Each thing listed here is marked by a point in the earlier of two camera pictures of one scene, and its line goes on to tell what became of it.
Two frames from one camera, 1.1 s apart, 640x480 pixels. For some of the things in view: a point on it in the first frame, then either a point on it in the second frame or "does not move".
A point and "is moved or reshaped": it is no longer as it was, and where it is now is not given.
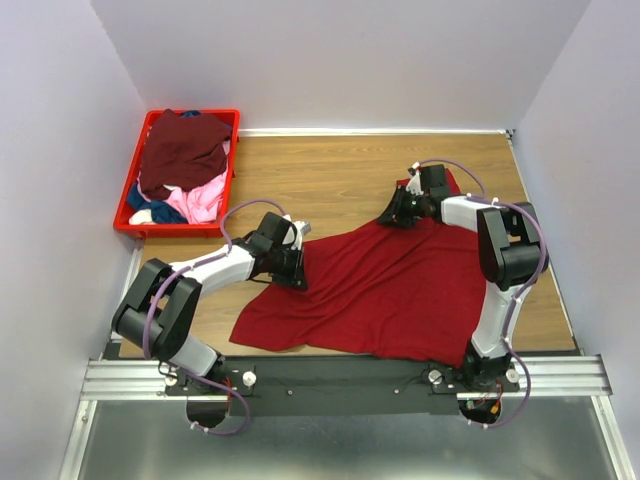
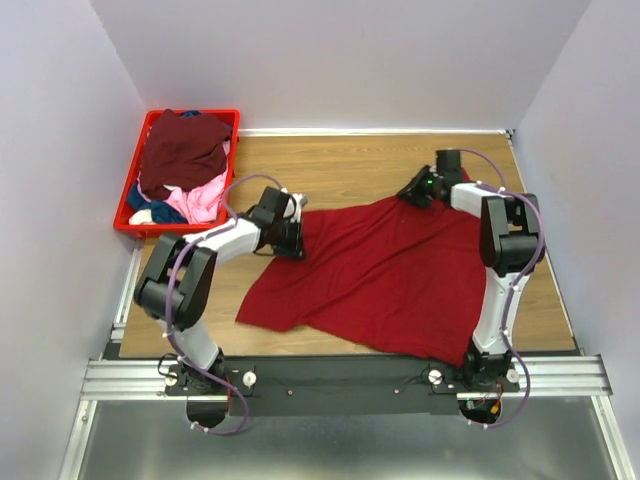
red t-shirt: x=381 y=287 is moved or reshaped
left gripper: x=297 y=277 → x=297 y=251
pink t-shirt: x=201 y=205 does not move
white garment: x=141 y=217 does not move
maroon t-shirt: x=182 y=151 does not move
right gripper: x=393 y=213 → x=411 y=191
